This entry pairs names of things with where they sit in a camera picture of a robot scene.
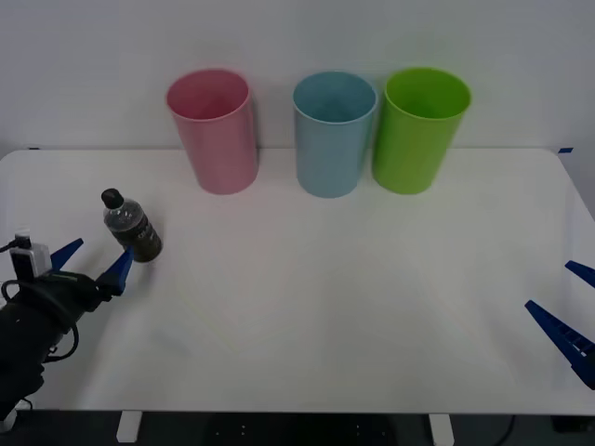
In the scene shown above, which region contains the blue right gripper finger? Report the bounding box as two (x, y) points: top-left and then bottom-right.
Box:
(564, 260), (595, 288)
(524, 299), (595, 391)

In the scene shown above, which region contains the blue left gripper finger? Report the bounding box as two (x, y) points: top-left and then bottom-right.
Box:
(94, 246), (135, 304)
(49, 238), (86, 271)

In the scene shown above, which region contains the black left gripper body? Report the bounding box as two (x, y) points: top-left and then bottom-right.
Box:
(25, 271), (113, 327)

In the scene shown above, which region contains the dark plastic bottle black cap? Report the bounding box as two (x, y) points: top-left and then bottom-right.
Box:
(100, 188), (164, 264)

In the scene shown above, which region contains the white table leg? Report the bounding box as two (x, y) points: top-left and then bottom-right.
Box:
(428, 413), (455, 446)
(115, 411), (143, 443)

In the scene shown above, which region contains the pink plastic waste bin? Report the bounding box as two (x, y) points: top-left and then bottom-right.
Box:
(165, 68), (259, 196)

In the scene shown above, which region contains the green plastic waste bin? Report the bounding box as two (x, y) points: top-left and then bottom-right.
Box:
(371, 67), (472, 196)

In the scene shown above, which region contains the pale blue plastic waste bin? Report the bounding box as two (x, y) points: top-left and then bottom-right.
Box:
(292, 70), (378, 200)

